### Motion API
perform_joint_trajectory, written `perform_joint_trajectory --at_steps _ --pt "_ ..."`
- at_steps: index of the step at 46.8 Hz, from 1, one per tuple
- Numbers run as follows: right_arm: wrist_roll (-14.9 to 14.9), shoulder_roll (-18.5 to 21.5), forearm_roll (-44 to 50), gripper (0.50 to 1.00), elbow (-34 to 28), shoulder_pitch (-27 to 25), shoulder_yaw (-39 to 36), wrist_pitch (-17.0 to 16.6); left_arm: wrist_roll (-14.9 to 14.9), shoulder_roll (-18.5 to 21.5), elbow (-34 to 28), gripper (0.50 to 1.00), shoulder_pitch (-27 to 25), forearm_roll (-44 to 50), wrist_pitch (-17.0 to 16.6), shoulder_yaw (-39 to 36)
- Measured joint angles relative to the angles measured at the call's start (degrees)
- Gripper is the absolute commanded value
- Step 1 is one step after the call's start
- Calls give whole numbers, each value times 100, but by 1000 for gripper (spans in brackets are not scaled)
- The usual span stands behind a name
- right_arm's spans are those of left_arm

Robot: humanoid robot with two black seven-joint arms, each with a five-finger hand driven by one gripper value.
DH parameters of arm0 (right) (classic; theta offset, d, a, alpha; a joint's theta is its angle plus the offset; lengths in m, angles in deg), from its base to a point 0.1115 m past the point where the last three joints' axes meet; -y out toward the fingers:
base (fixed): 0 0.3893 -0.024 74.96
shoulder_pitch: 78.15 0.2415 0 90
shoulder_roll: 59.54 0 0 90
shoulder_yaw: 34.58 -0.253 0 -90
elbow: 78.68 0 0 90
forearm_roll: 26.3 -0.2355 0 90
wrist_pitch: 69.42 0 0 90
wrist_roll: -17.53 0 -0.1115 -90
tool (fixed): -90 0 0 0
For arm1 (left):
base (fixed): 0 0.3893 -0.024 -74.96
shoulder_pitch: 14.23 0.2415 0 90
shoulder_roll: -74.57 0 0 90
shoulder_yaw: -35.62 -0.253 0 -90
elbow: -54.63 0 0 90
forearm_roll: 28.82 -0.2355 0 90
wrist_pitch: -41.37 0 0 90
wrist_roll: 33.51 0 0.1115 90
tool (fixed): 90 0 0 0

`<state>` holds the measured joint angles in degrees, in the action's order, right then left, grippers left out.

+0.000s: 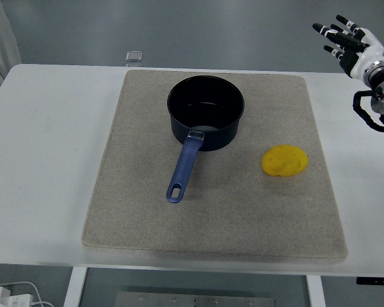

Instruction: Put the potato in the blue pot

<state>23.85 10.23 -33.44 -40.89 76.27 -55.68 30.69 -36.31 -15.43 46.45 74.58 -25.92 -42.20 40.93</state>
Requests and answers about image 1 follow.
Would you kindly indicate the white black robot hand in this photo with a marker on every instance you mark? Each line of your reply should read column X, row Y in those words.
column 369, row 44

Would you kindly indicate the yellow potato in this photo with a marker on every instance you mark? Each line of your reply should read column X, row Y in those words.
column 284, row 160

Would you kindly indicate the small clear square box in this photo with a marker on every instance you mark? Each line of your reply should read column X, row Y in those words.
column 134, row 56

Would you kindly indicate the black table control panel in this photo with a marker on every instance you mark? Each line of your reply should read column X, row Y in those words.
column 376, row 281

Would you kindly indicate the beige fabric mat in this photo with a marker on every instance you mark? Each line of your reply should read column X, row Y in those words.
column 211, row 220

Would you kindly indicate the white table leg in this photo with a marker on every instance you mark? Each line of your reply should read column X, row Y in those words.
column 315, row 291
column 73, row 288

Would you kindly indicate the grey metal plate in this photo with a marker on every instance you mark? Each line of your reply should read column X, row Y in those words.
column 195, row 300

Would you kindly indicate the person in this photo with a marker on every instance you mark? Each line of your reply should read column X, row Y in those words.
column 1, row 41

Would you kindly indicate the white power strip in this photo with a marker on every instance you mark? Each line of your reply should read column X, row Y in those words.
column 9, row 299

